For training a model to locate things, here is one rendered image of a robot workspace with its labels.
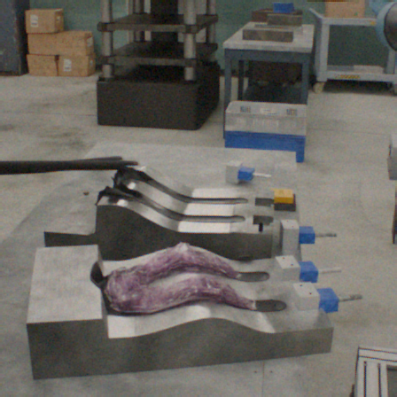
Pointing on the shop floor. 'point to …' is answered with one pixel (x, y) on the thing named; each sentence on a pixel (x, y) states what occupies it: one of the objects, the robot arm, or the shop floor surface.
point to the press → (159, 66)
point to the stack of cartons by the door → (58, 46)
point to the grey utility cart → (346, 66)
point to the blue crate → (247, 139)
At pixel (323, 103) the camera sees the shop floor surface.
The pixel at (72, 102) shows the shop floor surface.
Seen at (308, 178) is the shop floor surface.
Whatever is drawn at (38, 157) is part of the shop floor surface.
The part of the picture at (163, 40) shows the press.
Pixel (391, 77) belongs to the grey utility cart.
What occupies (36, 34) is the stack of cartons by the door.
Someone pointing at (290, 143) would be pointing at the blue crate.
